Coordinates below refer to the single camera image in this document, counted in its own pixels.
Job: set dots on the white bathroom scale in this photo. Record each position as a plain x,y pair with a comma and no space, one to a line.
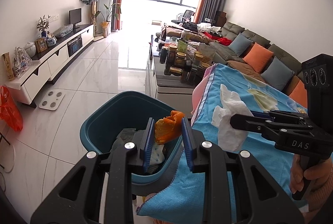
52,99

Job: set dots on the orange cushion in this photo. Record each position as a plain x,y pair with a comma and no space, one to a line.
299,94
258,57

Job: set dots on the grey-blue cushion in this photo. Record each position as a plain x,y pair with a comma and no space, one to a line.
240,44
277,74

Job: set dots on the orange plastic bag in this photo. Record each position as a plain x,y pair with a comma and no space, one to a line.
9,111

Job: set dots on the cluttered coffee table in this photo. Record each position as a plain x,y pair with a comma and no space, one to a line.
168,70

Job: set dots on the white black TV cabinet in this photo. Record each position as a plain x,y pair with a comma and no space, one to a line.
49,65

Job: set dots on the orange peel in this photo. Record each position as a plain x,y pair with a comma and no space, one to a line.
169,128

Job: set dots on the grey-blue cushion near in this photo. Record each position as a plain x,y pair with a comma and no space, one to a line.
277,74

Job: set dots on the blue floral tablecloth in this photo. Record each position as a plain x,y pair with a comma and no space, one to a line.
182,201

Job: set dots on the orange cushion near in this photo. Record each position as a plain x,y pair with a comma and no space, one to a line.
299,94

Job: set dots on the tall potted plant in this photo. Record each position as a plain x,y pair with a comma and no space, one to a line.
106,24

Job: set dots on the orange cushion far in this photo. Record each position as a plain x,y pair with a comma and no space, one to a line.
258,57

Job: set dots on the person's right hand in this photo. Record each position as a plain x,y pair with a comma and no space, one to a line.
318,173

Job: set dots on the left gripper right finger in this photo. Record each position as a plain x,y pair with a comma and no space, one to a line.
237,188

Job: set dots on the teal trash bin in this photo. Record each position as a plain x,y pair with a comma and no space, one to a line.
129,109

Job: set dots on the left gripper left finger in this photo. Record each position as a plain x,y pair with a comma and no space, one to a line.
99,183

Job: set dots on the small black monitor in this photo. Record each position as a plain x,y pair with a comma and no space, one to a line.
75,17

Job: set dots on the white tissue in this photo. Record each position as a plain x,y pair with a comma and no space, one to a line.
230,119

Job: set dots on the grey-blue cushion far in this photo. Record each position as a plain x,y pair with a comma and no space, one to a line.
240,44

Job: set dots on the dark green sectional sofa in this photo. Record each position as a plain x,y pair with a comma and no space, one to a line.
222,38

